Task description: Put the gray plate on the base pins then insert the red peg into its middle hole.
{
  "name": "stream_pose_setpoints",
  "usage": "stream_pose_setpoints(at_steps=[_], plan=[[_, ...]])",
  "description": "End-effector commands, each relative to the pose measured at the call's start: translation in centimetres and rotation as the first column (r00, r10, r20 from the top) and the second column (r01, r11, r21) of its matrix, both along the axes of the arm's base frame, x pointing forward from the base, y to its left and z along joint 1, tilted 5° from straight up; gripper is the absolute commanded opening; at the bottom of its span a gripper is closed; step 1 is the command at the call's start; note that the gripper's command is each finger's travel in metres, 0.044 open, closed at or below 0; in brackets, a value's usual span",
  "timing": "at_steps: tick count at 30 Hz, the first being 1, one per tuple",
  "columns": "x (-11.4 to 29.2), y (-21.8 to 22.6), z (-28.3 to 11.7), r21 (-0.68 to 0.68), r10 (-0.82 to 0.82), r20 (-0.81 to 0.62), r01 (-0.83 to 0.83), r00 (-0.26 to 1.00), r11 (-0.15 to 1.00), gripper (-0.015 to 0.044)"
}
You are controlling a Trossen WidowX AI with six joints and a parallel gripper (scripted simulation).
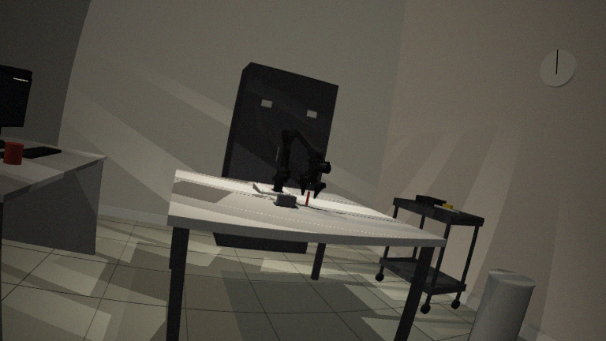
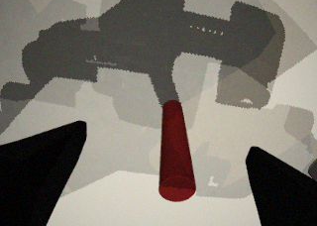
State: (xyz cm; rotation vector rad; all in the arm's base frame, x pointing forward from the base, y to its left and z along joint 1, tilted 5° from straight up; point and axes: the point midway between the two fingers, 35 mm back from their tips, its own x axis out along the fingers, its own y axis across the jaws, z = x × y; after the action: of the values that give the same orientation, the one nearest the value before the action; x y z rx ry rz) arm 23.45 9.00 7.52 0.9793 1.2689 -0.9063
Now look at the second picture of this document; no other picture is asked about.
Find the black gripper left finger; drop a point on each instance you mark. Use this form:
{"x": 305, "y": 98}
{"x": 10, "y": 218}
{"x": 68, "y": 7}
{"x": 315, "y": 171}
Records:
{"x": 34, "y": 172}

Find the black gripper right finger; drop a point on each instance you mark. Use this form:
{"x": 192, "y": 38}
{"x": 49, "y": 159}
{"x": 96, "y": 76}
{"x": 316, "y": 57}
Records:
{"x": 284, "y": 196}

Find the red peg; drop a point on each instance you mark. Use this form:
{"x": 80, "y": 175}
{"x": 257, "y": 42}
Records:
{"x": 175, "y": 174}

